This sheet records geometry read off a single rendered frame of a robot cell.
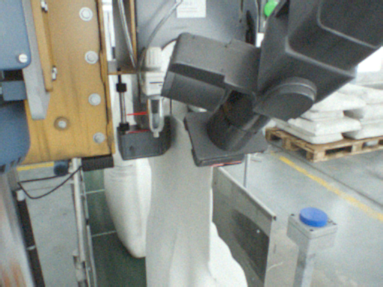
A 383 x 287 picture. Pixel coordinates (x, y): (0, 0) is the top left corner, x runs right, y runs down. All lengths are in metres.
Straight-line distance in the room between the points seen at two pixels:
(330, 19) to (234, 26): 0.43
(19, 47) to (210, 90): 0.18
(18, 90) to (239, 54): 0.23
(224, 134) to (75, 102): 0.30
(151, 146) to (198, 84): 0.33
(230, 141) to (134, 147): 0.27
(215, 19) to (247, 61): 0.32
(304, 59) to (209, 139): 0.19
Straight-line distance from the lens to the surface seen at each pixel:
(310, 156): 3.33
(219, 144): 0.38
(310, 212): 0.77
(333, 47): 0.23
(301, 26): 0.23
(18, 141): 0.42
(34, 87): 0.36
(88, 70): 0.56
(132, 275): 1.27
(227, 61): 0.29
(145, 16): 0.57
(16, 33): 0.32
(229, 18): 0.63
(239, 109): 0.32
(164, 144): 0.63
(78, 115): 0.58
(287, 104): 0.26
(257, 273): 1.13
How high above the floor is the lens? 1.25
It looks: 21 degrees down
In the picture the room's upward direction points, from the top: straight up
